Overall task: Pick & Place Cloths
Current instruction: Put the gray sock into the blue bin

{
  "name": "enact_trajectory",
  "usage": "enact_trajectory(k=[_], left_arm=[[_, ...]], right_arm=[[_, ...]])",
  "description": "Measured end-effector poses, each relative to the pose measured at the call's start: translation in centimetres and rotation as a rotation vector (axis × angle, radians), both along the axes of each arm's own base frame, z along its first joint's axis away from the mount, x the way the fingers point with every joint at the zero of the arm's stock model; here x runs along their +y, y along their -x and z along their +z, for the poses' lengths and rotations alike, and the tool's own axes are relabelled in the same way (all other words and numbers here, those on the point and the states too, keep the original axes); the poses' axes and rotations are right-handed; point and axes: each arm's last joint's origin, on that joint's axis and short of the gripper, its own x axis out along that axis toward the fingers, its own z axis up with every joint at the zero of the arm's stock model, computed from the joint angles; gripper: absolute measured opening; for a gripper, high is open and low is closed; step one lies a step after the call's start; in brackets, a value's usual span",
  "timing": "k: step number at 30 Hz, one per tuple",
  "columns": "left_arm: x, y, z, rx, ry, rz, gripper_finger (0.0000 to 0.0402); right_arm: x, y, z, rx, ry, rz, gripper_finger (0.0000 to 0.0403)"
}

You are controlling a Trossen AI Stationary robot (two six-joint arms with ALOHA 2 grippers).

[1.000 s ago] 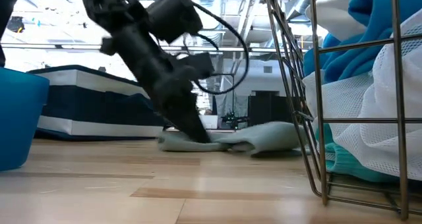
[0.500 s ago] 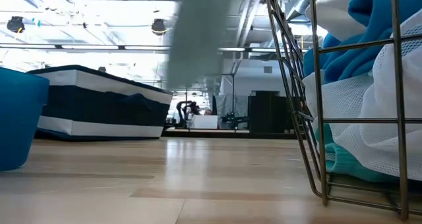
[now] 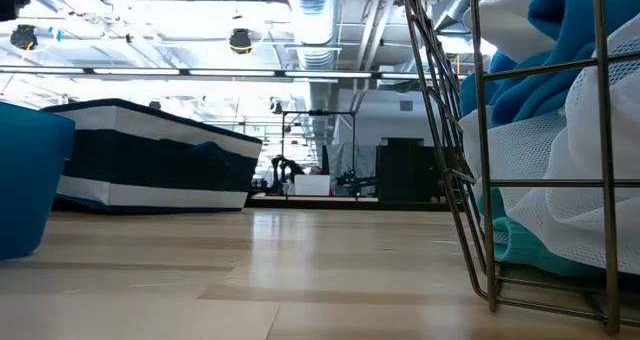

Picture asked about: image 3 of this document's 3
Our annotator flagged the bright blue fleece cloth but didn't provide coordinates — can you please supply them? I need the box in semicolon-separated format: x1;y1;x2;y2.
459;0;640;129

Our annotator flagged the turquoise cloth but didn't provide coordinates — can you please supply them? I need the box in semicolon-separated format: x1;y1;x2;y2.
477;187;609;279

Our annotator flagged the white mesh cloth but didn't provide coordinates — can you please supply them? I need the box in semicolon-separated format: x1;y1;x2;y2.
458;0;640;276

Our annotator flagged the white board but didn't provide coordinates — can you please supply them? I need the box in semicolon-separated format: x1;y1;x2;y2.
293;174;331;197

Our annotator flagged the black cabinet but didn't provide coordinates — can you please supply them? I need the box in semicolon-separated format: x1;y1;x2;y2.
375;137;442;204

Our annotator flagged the long ceiling light strip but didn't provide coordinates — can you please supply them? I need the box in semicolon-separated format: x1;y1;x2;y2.
0;67;466;80

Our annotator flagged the black ceiling lamp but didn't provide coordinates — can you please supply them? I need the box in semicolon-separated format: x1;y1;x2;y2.
228;27;254;55
9;23;39;51

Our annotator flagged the navy white striped fabric bin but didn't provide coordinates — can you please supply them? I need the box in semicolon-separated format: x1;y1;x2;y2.
42;98;264;216

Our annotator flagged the silver ribbed ventilation duct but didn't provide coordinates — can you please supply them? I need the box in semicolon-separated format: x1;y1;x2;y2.
287;0;342;71

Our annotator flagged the metal wire basket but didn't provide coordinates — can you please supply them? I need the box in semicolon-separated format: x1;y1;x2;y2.
397;0;640;337

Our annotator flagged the silver slanted ventilation duct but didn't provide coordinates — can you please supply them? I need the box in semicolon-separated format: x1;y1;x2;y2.
434;0;484;31

